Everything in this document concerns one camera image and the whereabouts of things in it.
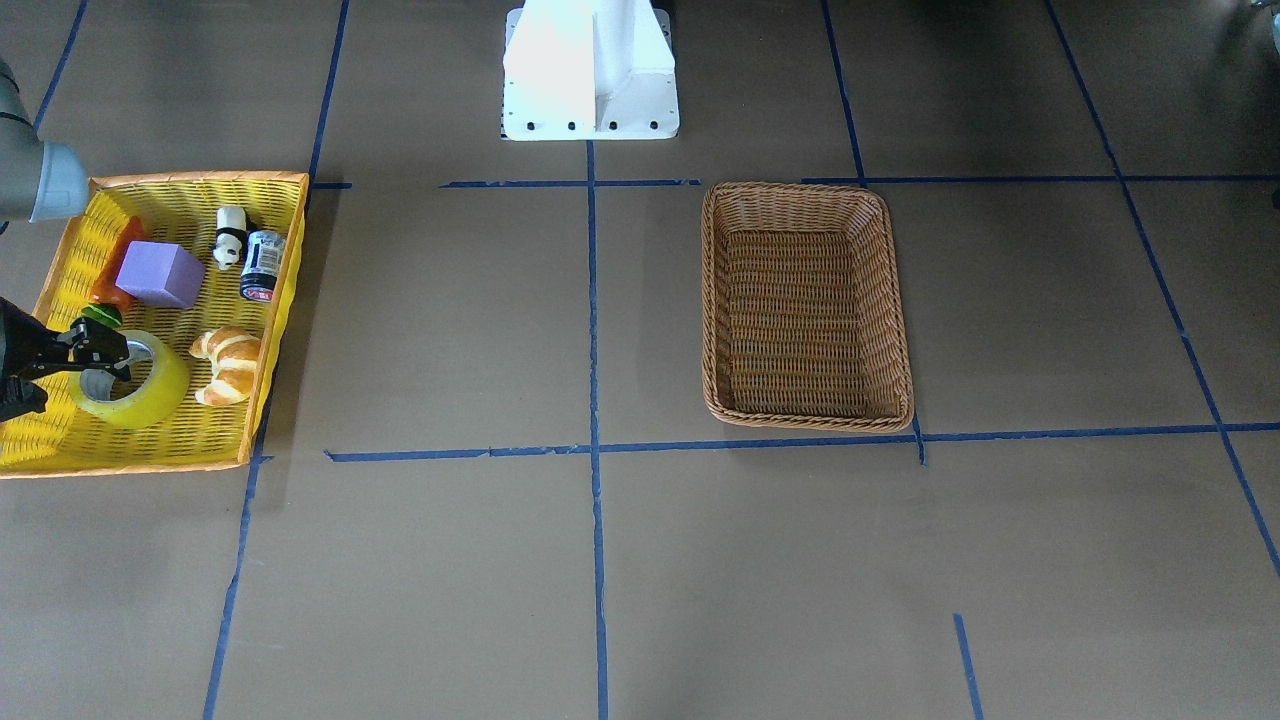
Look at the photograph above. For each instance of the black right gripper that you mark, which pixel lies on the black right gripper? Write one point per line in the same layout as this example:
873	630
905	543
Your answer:
14	347

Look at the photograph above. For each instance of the purple foam block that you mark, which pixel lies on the purple foam block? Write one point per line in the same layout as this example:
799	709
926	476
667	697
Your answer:
161	274

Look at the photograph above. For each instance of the croissant toy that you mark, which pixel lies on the croissant toy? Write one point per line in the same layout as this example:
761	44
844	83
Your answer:
233	354

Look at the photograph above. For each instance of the small dark can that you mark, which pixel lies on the small dark can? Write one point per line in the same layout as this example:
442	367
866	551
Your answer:
262	264

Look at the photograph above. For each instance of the yellow plastic basket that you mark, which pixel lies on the yellow plastic basket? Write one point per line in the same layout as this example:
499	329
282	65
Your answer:
65	441

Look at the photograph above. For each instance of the yellow tape roll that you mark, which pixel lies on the yellow tape roll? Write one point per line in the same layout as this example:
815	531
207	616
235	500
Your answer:
159	382

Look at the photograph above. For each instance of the toy carrot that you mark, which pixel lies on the toy carrot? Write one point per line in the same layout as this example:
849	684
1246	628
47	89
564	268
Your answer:
108	303

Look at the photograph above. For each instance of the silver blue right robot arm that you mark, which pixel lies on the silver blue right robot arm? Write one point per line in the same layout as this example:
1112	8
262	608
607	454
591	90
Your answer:
40	181

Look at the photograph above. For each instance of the panda figurine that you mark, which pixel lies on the panda figurine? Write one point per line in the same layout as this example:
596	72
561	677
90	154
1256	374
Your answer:
231	233

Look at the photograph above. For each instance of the brown wicker basket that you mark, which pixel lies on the brown wicker basket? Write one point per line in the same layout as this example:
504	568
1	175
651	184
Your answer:
801	309

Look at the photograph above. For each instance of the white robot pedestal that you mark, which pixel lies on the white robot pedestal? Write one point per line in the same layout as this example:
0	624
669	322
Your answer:
589	71

